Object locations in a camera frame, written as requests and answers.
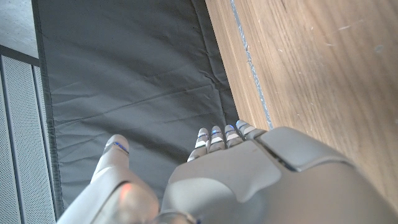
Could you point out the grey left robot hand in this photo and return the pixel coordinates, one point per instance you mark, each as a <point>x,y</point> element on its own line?
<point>248,186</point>

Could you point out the grey tape outline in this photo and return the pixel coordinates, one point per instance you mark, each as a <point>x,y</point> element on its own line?
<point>253,74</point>

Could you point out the black fabric backdrop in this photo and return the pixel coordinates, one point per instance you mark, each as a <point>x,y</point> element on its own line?
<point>124,77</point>

